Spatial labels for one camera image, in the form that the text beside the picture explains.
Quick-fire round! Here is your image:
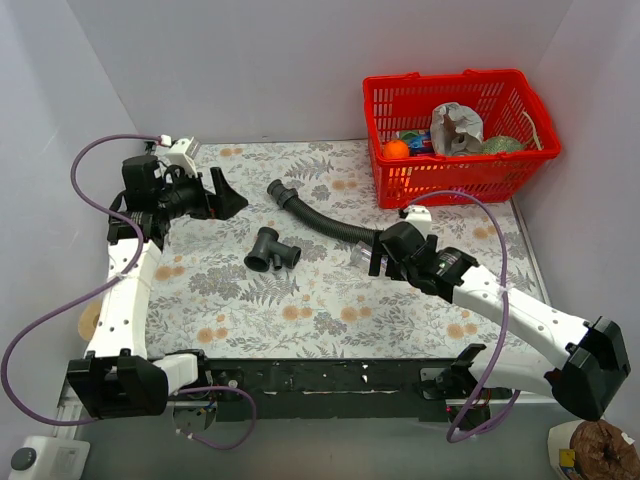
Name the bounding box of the black corrugated hose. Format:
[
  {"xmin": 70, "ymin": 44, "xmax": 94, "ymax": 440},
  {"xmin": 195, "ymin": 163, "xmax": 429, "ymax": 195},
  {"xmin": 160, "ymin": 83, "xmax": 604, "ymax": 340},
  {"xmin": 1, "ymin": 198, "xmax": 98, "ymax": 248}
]
[{"xmin": 266, "ymin": 179, "xmax": 375, "ymax": 247}]

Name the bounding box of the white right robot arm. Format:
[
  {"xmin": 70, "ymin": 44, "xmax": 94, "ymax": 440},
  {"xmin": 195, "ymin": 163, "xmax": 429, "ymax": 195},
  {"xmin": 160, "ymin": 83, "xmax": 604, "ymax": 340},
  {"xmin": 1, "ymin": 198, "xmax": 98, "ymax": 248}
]
[{"xmin": 369, "ymin": 221, "xmax": 631, "ymax": 421}]

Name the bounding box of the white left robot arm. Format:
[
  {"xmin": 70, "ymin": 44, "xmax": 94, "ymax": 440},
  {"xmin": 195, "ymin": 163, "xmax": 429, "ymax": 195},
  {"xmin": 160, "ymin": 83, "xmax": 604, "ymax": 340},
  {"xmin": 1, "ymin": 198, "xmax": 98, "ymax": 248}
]
[{"xmin": 66, "ymin": 155, "xmax": 248, "ymax": 420}]

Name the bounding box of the grey tee pipe fitting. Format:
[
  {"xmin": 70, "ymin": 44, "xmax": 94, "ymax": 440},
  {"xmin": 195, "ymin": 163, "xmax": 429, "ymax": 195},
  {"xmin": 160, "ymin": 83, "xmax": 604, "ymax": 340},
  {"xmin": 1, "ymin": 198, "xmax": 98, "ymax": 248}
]
[{"xmin": 244, "ymin": 226, "xmax": 302, "ymax": 272}]

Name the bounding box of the floral table mat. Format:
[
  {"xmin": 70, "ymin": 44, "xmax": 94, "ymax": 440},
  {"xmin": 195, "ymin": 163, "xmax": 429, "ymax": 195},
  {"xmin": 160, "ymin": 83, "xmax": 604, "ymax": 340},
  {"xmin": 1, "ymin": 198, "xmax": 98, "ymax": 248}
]
[{"xmin": 115, "ymin": 139, "xmax": 559, "ymax": 360}]

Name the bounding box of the orange fruit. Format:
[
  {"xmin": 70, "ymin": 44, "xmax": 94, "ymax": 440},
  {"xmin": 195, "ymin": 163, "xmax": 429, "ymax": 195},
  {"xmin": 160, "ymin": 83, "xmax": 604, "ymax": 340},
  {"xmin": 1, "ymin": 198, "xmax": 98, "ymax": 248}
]
[{"xmin": 382, "ymin": 139, "xmax": 410, "ymax": 160}]

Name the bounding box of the colourful snack packet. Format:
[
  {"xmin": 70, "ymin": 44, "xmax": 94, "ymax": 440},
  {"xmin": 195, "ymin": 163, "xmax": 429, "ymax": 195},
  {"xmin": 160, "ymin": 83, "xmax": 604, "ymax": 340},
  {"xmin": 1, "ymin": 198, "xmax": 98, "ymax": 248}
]
[{"xmin": 398, "ymin": 130, "xmax": 434, "ymax": 156}]

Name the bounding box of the crumpled grey paper bag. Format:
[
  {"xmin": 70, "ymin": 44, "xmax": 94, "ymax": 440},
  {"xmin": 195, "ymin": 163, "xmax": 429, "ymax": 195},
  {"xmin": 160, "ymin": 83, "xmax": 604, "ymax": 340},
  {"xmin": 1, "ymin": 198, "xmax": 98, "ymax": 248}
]
[{"xmin": 430, "ymin": 102, "xmax": 484, "ymax": 157}]

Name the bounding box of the green netted melon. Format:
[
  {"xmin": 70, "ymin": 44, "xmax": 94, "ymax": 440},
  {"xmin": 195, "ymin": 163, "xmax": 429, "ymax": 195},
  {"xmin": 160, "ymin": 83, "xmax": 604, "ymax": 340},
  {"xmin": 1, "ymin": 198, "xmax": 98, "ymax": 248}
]
[{"xmin": 480, "ymin": 110, "xmax": 543, "ymax": 155}]

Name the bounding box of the beige tape roll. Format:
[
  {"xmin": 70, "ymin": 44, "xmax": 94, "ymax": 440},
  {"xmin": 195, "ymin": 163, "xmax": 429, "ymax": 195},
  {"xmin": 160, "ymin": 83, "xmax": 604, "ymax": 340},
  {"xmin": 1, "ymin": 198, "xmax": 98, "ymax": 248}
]
[{"xmin": 77, "ymin": 300, "xmax": 102, "ymax": 342}]

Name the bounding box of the red plastic basket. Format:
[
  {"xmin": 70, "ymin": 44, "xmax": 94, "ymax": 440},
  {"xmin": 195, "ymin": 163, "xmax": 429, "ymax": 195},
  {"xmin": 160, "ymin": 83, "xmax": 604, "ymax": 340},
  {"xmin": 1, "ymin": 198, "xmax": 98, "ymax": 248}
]
[{"xmin": 363, "ymin": 69, "xmax": 561, "ymax": 209}]

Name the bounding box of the brown item in white cup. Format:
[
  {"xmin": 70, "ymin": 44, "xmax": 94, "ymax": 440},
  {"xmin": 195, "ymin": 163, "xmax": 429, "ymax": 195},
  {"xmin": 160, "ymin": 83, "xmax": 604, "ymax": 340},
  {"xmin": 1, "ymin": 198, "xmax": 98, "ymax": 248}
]
[{"xmin": 547, "ymin": 420, "xmax": 639, "ymax": 480}]

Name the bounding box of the white grey button device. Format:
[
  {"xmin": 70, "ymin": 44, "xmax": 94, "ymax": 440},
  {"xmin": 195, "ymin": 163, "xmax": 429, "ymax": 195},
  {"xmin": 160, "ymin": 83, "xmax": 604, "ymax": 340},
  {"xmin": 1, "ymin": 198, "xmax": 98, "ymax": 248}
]
[{"xmin": 8, "ymin": 436, "xmax": 90, "ymax": 480}]

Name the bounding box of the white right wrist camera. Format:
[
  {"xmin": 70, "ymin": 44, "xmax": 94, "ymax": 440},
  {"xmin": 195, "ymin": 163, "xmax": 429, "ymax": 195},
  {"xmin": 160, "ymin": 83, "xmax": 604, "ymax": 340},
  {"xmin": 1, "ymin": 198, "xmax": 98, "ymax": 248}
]
[{"xmin": 399, "ymin": 205, "xmax": 432, "ymax": 237}]

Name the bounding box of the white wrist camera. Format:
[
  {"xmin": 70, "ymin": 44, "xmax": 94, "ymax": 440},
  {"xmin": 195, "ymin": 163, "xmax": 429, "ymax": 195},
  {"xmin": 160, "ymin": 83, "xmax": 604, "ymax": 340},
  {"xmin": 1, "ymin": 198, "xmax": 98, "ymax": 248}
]
[
  {"xmin": 399, "ymin": 205, "xmax": 432, "ymax": 237},
  {"xmin": 159, "ymin": 134, "xmax": 201, "ymax": 177}
]

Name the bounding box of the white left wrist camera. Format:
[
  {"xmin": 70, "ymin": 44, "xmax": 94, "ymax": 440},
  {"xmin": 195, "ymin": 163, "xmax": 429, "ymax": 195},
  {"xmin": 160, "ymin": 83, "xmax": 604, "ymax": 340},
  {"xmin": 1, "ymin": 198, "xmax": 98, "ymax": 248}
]
[{"xmin": 159, "ymin": 134, "xmax": 201, "ymax": 177}]

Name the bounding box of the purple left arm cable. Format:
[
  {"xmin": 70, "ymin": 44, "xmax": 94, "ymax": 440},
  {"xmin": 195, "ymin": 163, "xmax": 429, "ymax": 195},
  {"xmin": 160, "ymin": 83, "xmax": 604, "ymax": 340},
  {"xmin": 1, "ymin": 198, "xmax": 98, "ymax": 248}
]
[{"xmin": 0, "ymin": 132, "xmax": 258, "ymax": 450}]

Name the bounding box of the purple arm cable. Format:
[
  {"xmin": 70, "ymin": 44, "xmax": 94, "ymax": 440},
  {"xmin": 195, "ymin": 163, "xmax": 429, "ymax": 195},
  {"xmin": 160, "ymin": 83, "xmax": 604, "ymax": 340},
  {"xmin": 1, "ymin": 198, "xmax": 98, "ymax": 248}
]
[
  {"xmin": 403, "ymin": 189, "xmax": 521, "ymax": 444},
  {"xmin": 0, "ymin": 132, "xmax": 258, "ymax": 450}
]

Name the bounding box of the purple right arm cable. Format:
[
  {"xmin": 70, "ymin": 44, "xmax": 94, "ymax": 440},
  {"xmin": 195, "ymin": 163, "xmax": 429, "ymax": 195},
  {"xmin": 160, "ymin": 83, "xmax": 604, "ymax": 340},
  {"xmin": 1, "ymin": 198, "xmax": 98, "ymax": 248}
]
[{"xmin": 403, "ymin": 189, "xmax": 521, "ymax": 444}]

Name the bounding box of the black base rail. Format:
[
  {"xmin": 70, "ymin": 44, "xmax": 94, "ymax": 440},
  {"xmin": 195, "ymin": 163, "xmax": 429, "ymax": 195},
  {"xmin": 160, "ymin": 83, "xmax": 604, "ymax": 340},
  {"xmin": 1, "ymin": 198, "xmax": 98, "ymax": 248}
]
[{"xmin": 205, "ymin": 358, "xmax": 477, "ymax": 422}]

